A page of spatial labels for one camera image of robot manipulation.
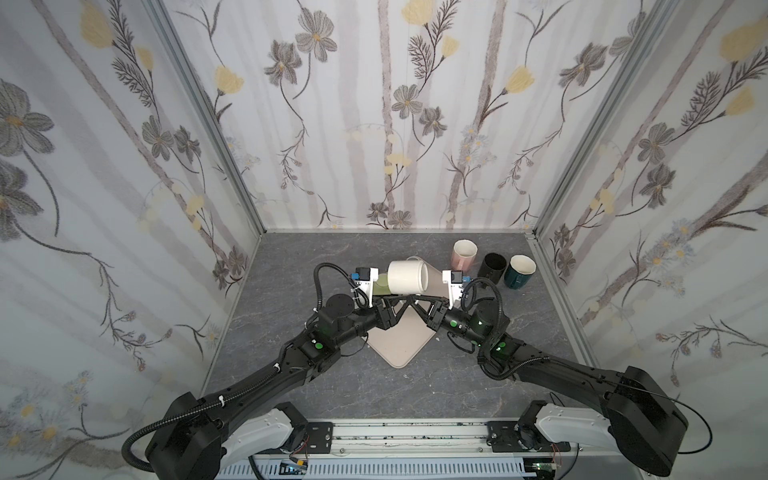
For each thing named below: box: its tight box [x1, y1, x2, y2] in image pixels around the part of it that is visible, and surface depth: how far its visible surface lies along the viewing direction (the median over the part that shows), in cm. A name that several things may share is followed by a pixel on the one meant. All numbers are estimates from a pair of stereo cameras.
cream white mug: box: [387, 256, 429, 295], surface depth 69 cm
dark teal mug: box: [504, 254, 537, 290], surface depth 100 cm
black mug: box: [477, 252, 507, 285], surface depth 103 cm
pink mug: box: [451, 239, 478, 273], surface depth 103 cm
